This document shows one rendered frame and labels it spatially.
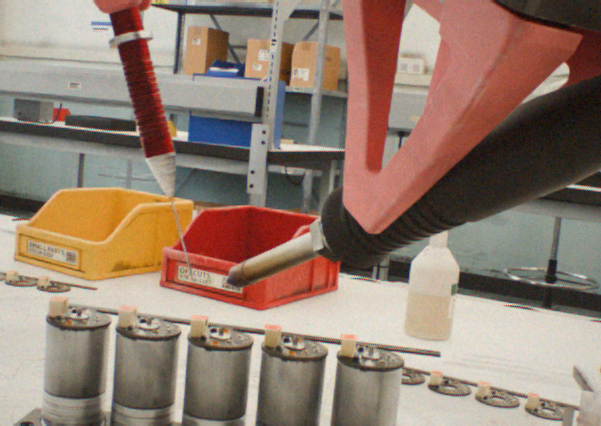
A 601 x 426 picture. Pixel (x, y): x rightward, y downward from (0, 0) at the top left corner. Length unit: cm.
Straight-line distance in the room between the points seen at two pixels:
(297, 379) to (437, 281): 30
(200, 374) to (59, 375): 5
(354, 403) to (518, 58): 17
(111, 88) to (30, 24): 322
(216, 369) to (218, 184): 510
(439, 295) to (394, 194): 39
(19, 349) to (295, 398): 23
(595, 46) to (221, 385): 18
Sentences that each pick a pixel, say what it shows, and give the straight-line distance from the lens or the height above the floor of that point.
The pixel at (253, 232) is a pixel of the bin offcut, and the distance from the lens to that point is 77.
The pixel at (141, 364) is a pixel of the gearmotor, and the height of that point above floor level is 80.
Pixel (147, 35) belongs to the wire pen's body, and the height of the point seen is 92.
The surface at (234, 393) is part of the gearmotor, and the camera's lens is 32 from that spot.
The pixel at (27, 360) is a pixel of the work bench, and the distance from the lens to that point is 49.
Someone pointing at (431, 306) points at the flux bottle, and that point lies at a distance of 60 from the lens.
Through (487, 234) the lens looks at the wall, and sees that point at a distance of 480.
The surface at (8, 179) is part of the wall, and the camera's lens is 648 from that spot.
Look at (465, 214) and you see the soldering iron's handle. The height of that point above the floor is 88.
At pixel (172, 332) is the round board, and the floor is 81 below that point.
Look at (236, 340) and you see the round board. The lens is 32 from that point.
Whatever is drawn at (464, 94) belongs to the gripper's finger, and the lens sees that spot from 18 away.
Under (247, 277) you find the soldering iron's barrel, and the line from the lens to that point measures 29.
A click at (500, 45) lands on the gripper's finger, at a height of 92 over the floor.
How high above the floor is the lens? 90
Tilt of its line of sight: 7 degrees down
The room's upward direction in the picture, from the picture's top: 5 degrees clockwise
